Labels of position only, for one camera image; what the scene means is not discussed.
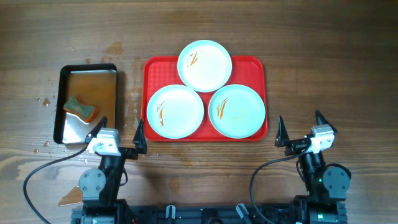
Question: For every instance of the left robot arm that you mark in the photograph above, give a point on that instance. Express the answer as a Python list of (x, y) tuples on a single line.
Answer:
[(100, 186)]

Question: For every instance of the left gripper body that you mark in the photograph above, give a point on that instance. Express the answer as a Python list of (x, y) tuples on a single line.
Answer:
[(129, 153)]

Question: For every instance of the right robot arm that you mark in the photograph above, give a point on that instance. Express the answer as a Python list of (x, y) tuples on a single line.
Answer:
[(326, 184)]

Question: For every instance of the green orange sponge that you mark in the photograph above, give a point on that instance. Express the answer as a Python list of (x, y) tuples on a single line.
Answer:
[(86, 113)]

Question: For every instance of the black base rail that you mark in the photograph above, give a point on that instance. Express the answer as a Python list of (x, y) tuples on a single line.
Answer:
[(267, 213)]

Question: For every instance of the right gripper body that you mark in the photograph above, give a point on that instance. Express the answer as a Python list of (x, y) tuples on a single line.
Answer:
[(295, 147)]

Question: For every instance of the white plate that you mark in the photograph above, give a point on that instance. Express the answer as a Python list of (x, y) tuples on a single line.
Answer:
[(204, 66), (236, 111), (175, 111)]

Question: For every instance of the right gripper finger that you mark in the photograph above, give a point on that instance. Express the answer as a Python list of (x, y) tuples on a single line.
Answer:
[(320, 119), (282, 138)]

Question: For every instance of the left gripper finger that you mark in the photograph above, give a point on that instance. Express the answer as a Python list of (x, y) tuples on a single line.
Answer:
[(94, 132), (139, 139)]

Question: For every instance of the red plastic tray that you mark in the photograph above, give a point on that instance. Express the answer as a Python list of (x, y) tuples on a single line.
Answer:
[(161, 71)]

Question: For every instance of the black water-filled pan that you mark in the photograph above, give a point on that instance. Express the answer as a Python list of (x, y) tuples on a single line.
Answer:
[(95, 85)]

